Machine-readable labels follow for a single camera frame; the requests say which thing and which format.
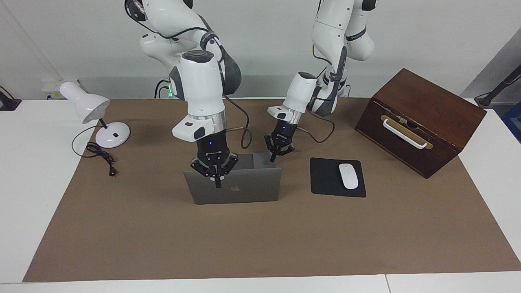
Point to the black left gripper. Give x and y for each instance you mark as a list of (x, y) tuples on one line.
[(283, 133)]

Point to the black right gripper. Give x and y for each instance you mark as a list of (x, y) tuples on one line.
[(211, 148)]

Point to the grey aluminium laptop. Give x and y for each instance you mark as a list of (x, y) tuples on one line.
[(252, 189)]

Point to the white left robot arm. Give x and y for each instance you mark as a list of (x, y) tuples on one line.
[(301, 91)]

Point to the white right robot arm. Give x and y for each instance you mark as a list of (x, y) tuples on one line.
[(201, 89)]

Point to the black mouse pad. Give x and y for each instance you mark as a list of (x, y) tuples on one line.
[(325, 179)]

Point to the white computer mouse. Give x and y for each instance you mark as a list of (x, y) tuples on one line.
[(349, 177)]

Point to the brown table mat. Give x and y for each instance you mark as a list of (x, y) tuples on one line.
[(260, 244)]

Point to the white desk lamp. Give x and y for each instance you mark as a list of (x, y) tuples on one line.
[(112, 138)]

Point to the dark brown wooden box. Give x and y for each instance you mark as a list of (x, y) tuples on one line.
[(427, 106)]

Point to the white power strip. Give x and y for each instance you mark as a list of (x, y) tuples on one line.
[(49, 87)]

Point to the black tripod stand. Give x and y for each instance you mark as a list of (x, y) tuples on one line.
[(484, 99)]

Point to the black stand base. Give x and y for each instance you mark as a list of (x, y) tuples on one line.
[(8, 103)]

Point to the blue crate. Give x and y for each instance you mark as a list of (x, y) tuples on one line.
[(515, 120)]

